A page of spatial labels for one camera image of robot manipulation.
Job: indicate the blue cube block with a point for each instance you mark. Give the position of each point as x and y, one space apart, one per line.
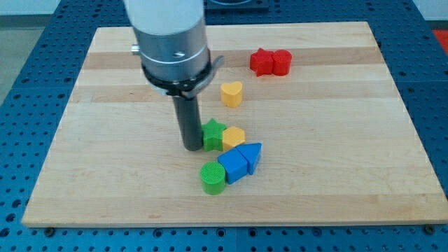
235 164

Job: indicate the wooden board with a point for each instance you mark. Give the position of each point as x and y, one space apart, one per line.
338 145

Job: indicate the green cylinder block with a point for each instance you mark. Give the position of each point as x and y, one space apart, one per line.
213 176

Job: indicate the yellow hexagon block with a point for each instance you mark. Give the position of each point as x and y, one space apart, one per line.
232 137

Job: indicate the red rounded block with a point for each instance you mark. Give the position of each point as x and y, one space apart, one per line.
281 62

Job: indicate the yellow heart block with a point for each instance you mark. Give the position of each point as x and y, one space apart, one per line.
231 94

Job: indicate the red star block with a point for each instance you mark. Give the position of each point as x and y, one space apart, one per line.
261 62

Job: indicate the blue triangle block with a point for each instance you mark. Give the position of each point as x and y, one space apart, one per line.
252 153

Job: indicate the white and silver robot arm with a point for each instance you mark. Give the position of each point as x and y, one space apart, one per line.
175 58

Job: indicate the green star block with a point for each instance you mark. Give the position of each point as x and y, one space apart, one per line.
212 135

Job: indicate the black clamp with metal band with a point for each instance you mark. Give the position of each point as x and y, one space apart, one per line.
185 88

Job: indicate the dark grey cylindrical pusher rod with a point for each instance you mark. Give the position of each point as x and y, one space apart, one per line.
188 116

